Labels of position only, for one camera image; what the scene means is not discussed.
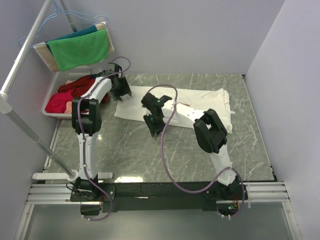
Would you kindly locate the blue wire hanger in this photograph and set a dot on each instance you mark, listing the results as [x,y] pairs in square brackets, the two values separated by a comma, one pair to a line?
[73,17]

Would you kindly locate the white floral t shirt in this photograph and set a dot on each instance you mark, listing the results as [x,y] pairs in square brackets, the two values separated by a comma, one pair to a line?
[190,105]

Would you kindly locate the beige towel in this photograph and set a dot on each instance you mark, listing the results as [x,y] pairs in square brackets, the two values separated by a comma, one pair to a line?
[49,59]

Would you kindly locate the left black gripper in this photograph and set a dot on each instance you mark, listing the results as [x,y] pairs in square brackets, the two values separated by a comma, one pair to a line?
[125,91]

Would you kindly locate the dark red t shirt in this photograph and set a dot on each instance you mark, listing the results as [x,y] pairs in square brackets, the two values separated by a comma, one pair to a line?
[78,87]

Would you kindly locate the black base beam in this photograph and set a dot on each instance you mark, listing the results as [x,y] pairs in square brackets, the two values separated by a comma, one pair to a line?
[143,196]

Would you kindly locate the white clothes rack frame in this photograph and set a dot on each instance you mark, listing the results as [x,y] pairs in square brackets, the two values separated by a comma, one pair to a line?
[20,158]

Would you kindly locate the pink t shirt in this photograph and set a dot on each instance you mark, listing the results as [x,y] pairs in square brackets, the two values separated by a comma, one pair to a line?
[60,103]

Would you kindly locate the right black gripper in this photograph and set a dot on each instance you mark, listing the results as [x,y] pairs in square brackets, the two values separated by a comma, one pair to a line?
[154,128]

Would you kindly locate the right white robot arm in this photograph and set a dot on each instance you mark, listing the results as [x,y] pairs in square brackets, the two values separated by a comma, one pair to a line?
[210,133]

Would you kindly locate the teal towel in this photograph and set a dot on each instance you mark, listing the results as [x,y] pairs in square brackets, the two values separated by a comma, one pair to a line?
[75,33]

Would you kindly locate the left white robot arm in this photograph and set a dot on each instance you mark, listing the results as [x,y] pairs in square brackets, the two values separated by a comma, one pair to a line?
[86,120]

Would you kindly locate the white plastic laundry basket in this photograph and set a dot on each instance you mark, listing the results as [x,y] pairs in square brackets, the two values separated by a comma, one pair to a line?
[62,78]

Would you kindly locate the aluminium rail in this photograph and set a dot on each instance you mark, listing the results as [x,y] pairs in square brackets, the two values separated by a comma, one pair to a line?
[258,192]

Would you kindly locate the green towel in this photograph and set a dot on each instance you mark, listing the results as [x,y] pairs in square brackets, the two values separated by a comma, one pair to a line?
[82,50]

